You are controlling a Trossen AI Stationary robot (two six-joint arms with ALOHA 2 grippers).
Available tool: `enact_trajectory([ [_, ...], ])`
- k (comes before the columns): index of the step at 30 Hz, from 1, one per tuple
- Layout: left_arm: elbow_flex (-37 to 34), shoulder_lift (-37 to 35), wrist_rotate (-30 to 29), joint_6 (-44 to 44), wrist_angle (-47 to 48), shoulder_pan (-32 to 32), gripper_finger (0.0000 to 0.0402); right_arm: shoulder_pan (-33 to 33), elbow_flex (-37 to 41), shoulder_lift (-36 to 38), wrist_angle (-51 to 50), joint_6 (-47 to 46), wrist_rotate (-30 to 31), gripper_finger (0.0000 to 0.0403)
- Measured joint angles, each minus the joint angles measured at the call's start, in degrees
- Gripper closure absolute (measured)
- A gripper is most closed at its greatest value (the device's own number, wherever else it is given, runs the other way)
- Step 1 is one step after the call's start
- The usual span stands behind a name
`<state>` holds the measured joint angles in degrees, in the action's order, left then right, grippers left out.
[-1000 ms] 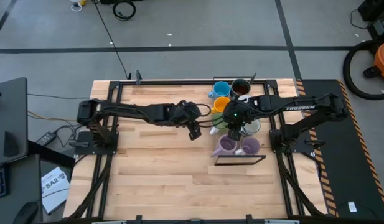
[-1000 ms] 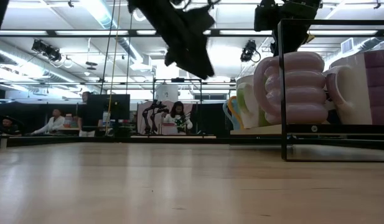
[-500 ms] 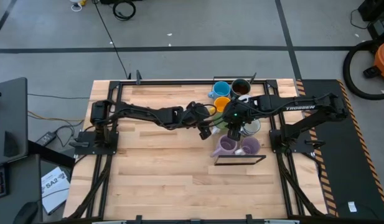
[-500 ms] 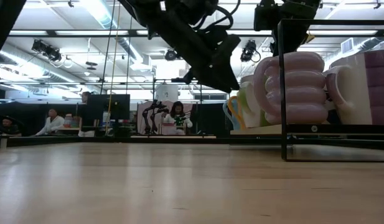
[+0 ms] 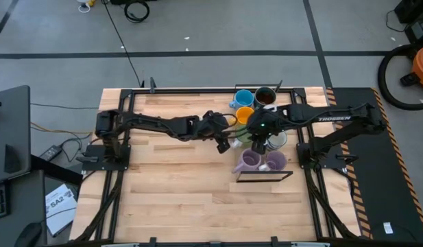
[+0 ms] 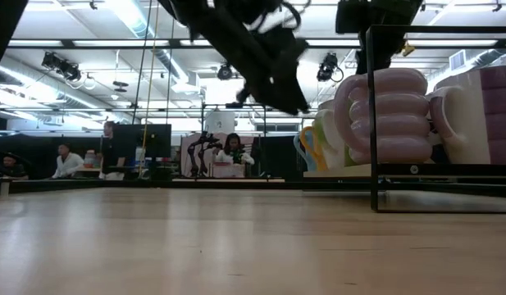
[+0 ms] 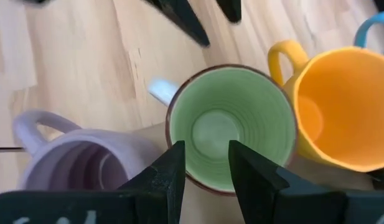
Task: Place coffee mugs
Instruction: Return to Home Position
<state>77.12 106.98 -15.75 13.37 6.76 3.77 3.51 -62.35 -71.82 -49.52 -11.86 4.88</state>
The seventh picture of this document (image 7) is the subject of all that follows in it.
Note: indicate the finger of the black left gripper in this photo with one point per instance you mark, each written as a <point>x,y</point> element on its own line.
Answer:
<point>230,9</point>
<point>185,21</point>

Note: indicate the thin black support strut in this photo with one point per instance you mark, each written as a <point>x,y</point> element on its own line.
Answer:
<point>8,149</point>

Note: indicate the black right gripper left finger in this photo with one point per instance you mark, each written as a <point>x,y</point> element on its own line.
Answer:
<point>86,208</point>

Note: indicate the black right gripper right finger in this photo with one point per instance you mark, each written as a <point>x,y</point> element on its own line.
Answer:
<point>303,205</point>

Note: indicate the light blue ceramic mug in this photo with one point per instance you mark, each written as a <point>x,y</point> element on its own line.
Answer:
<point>364,28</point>

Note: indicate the yellow ceramic mug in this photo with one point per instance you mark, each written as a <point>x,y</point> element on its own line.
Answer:
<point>350,109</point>

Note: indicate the lilac ribbed ceramic mug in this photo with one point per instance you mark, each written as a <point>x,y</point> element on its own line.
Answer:
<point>86,140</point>

